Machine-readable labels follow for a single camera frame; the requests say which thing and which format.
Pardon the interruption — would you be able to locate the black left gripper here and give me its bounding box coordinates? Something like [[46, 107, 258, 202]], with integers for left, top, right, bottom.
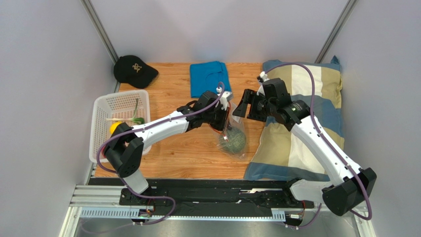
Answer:
[[203, 105, 232, 132]]

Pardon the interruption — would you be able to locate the black baseball cap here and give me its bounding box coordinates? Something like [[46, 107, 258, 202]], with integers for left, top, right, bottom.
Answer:
[[113, 55, 159, 89]]

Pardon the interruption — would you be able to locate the striped blue beige pillow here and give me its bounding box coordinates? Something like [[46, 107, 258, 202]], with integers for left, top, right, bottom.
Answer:
[[244, 57, 346, 183]]

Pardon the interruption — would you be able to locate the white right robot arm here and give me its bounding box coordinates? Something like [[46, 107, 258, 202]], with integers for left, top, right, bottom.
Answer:
[[233, 78, 377, 220]]

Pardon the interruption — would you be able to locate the green fake scallion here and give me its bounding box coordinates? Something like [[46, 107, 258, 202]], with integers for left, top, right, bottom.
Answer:
[[106, 99, 145, 125]]

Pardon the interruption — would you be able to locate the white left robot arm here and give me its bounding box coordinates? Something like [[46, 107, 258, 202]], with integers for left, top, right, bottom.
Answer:
[[98, 91, 233, 195]]

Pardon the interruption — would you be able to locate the yellow fake pear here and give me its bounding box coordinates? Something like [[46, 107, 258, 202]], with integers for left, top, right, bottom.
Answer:
[[109, 121, 123, 136]]

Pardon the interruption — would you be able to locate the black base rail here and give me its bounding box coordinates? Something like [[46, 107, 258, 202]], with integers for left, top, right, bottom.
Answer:
[[71, 178, 317, 222]]

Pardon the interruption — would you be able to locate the folded blue shirt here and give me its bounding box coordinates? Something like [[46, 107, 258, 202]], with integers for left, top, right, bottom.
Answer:
[[189, 61, 232, 98]]

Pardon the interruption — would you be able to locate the green netted fake melon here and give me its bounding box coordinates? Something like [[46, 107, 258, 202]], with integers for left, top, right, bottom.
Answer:
[[218, 127, 247, 156]]

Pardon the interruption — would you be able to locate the clear zip top bag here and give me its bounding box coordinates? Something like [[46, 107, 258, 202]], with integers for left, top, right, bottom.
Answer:
[[210, 102, 247, 159]]

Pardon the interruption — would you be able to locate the white plastic basket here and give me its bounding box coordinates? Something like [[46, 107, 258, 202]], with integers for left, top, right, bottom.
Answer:
[[89, 89, 151, 163]]

